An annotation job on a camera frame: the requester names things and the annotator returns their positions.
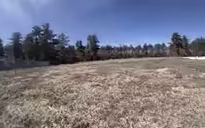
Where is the white snow patch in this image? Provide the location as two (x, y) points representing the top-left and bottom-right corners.
(182, 55), (205, 61)

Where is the row of dark trees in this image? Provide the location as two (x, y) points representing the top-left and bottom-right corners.
(0, 22), (205, 73)

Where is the dry brown grass field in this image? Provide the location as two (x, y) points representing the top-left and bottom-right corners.
(0, 55), (205, 128)

